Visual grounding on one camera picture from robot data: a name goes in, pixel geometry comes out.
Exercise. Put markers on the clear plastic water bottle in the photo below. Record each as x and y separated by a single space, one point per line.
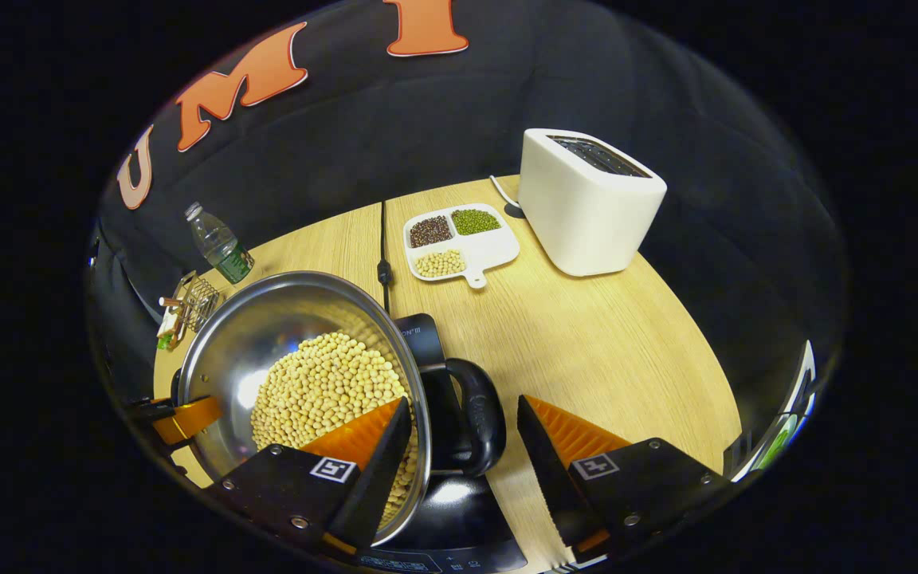
220 245

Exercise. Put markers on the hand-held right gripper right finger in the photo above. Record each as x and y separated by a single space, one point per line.
551 478

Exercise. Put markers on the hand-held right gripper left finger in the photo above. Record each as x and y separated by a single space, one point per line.
375 478

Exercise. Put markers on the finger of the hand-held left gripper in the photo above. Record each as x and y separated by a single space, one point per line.
188 418

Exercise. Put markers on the white divided dish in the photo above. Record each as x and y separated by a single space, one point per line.
491 249

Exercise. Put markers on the stainless steel pot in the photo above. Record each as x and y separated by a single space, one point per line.
292 311

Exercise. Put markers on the portion of green mung beans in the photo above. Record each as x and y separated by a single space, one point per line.
475 222

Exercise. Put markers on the small portion of soybeans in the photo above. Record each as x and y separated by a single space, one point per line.
440 263

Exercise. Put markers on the black backdrop cloth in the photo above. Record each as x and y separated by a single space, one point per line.
427 119

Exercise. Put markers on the black induction cooktop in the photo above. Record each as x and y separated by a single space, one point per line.
459 510

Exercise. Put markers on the large pile of soybeans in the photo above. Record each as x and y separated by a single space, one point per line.
323 391

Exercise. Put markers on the portion of dark red beans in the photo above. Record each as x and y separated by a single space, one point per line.
431 231

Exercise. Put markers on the white toaster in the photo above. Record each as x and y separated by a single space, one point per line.
590 199

